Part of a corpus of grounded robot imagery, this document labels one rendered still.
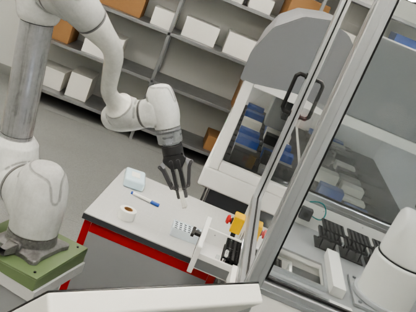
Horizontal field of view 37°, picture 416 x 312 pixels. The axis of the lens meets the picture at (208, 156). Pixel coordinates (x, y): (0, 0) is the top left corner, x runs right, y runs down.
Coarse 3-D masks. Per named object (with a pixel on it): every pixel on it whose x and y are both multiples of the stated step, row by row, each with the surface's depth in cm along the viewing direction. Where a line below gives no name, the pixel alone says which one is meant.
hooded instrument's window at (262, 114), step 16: (256, 96) 290; (272, 96) 289; (256, 112) 292; (272, 112) 291; (240, 128) 295; (256, 128) 294; (272, 128) 293; (240, 144) 297; (256, 144) 296; (272, 144) 295; (224, 160) 300; (240, 160) 299; (256, 160) 298
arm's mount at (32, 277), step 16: (0, 224) 199; (64, 240) 202; (0, 256) 182; (16, 256) 184; (64, 256) 193; (80, 256) 199; (16, 272) 179; (32, 272) 179; (48, 272) 182; (32, 288) 178
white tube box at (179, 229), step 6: (174, 222) 252; (180, 222) 254; (174, 228) 247; (180, 228) 249; (186, 228) 251; (192, 228) 253; (198, 228) 255; (174, 234) 247; (180, 234) 247; (186, 234) 247; (186, 240) 248; (192, 240) 248
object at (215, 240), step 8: (208, 232) 235; (216, 232) 234; (208, 240) 236; (216, 240) 235; (224, 240) 235; (240, 240) 235; (208, 248) 231; (216, 248) 234; (200, 256) 212; (208, 256) 212; (200, 264) 212; (208, 264) 212; (216, 264) 212; (224, 264) 211; (208, 272) 213; (216, 272) 212; (224, 272) 212; (224, 280) 213
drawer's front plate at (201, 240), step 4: (208, 216) 236; (208, 220) 232; (204, 224) 235; (208, 224) 228; (204, 228) 224; (208, 228) 225; (204, 232) 220; (200, 236) 222; (204, 236) 217; (200, 240) 213; (204, 240) 214; (200, 244) 210; (196, 248) 209; (200, 248) 209; (196, 252) 209; (196, 256) 210; (192, 260) 210; (196, 260) 210; (192, 264) 211; (188, 268) 211; (192, 268) 211
